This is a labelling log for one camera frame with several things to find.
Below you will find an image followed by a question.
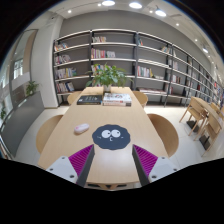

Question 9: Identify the wooden chair right near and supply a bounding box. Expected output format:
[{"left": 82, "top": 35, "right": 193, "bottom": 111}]
[{"left": 148, "top": 114, "right": 179, "bottom": 157}]

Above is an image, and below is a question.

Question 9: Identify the wooden chair right far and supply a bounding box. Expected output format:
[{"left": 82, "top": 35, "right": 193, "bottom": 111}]
[{"left": 133, "top": 91, "right": 148, "bottom": 107}]

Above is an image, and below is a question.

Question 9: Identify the green potted plant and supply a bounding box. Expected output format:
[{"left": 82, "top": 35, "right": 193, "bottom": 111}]
[{"left": 86, "top": 64, "right": 130, "bottom": 93}]

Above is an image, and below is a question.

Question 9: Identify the dark cartoon face mouse pad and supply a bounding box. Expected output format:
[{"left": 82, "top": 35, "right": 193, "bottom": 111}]
[{"left": 92, "top": 124, "right": 131, "bottom": 150}]

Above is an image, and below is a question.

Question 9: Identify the large wall bookshelf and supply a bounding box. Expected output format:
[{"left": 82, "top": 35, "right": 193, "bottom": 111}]
[{"left": 53, "top": 29, "right": 223, "bottom": 106}]

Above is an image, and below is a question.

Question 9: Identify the wooden chair by side table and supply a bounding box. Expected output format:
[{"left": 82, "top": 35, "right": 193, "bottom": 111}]
[{"left": 184, "top": 97, "right": 207, "bottom": 135}]

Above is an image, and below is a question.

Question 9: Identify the wooden side table right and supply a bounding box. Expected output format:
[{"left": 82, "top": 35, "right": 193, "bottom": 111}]
[{"left": 191, "top": 96, "right": 224, "bottom": 134}]

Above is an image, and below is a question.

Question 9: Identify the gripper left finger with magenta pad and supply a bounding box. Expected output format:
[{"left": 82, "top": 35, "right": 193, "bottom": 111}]
[{"left": 47, "top": 145, "right": 95, "bottom": 187}]

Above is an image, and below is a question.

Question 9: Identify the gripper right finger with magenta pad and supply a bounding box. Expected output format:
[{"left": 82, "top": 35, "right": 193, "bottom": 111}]
[{"left": 132, "top": 145, "right": 178, "bottom": 186}]

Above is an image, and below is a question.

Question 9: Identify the small plant by window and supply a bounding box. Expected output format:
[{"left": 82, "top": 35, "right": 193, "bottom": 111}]
[{"left": 26, "top": 81, "right": 38, "bottom": 96}]

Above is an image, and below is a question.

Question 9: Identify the wooden chair left near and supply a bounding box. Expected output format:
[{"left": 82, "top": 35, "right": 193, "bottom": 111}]
[{"left": 36, "top": 115, "right": 62, "bottom": 153}]

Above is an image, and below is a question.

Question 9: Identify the stack of white books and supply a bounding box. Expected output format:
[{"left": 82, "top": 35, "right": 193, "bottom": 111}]
[{"left": 102, "top": 93, "right": 132, "bottom": 106}]

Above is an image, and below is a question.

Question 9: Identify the wooden chair left far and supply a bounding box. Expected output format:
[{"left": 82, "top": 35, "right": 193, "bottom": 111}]
[{"left": 67, "top": 91, "right": 81, "bottom": 105}]

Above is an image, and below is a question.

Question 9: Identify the black book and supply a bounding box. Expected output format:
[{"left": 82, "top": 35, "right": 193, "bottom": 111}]
[{"left": 77, "top": 95, "right": 102, "bottom": 105}]

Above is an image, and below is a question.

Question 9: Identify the white computer mouse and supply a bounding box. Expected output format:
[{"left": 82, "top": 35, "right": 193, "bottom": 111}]
[{"left": 74, "top": 123, "right": 89, "bottom": 134}]

